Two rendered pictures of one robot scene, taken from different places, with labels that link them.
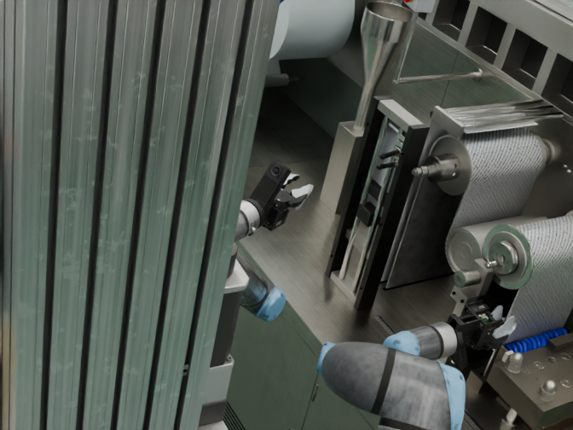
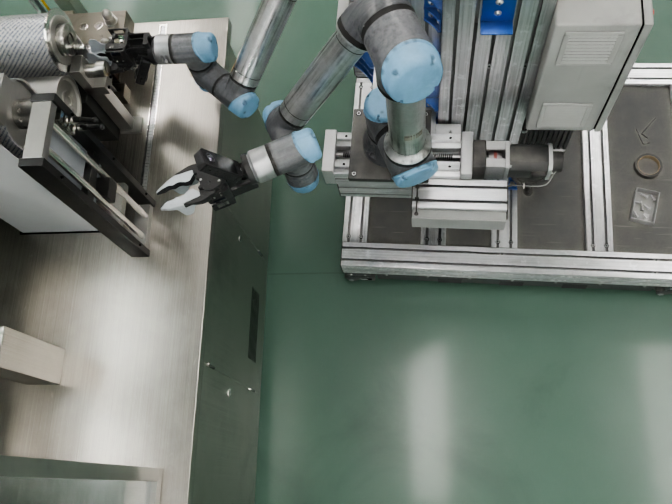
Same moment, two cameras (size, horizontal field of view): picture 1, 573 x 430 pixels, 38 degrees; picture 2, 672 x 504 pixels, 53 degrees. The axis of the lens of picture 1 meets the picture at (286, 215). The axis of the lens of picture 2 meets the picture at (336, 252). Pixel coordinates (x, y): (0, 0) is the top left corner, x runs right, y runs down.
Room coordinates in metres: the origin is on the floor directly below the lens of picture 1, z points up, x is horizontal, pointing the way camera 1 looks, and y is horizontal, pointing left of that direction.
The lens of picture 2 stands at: (1.87, 0.76, 2.53)
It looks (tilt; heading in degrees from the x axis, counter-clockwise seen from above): 70 degrees down; 238
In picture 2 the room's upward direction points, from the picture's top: 20 degrees counter-clockwise
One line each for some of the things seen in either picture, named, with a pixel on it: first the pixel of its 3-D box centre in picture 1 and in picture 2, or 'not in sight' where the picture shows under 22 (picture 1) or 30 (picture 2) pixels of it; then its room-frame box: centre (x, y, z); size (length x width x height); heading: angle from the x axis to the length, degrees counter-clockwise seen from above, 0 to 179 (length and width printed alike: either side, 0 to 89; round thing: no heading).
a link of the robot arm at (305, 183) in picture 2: not in sight; (298, 165); (1.47, 0.12, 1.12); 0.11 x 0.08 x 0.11; 60
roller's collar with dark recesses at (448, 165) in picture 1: (442, 167); (33, 113); (1.77, -0.33, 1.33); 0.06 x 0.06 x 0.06; 38
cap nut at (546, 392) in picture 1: (548, 388); (107, 16); (1.41, -0.64, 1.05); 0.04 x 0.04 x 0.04
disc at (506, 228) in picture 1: (507, 257); (61, 40); (1.58, -0.50, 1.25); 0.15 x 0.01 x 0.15; 38
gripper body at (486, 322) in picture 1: (468, 329); (133, 49); (1.46, -0.45, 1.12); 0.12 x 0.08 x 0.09; 128
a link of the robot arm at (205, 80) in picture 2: not in sight; (209, 74); (1.37, -0.31, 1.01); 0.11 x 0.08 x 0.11; 84
